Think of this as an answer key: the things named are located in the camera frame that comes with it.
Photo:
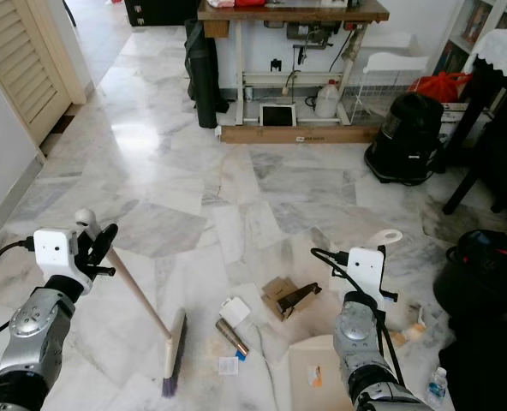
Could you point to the beige louvered door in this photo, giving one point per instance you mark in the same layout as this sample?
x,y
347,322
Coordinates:
x,y
22,51

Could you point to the wooden top sewing table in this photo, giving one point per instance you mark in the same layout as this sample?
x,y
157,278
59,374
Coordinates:
x,y
292,12

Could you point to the dark cabinet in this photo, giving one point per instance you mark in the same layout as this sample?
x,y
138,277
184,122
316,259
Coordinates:
x,y
164,10

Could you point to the red plastic bag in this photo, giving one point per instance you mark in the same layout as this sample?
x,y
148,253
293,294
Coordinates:
x,y
442,86

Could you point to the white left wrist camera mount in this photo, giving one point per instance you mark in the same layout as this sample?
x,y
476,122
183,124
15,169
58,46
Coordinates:
x,y
54,250

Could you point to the white plastic jug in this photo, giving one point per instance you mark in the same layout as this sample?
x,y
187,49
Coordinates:
x,y
326,101

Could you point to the crumpled brown paper debris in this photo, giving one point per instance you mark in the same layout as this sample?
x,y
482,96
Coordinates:
x,y
412,330

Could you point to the black legged table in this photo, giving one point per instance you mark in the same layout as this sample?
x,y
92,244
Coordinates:
x,y
502,128

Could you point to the brass coloured tube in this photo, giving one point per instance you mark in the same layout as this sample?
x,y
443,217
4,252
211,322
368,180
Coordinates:
x,y
229,336

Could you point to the white bookshelf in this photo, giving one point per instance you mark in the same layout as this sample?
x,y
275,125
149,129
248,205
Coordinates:
x,y
459,21

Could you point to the small white box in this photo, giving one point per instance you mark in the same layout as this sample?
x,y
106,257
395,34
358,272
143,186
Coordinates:
x,y
236,310

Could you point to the white framed tablet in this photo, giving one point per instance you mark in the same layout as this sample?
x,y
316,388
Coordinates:
x,y
277,116

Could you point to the long wooden plank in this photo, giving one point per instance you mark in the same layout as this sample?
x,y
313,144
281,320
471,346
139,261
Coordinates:
x,y
296,134

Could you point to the black vacuum cleaner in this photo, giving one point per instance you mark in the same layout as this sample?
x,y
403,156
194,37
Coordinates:
x,y
408,133

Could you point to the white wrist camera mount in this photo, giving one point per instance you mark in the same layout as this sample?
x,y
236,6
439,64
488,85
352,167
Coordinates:
x,y
54,250
366,270

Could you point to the clear plastic bottle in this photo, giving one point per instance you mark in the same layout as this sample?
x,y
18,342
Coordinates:
x,y
436,390

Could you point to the printed white paper scrap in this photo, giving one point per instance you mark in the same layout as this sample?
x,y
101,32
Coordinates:
x,y
229,366

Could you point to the black cloth bundle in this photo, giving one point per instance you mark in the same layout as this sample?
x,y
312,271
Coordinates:
x,y
485,377

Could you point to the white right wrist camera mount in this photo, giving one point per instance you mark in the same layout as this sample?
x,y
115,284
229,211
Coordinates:
x,y
366,270

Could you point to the white lace tablecloth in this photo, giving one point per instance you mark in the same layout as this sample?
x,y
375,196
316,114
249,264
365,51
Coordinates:
x,y
502,51

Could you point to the black rolled bag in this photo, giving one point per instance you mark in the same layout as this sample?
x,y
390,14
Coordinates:
x,y
202,81

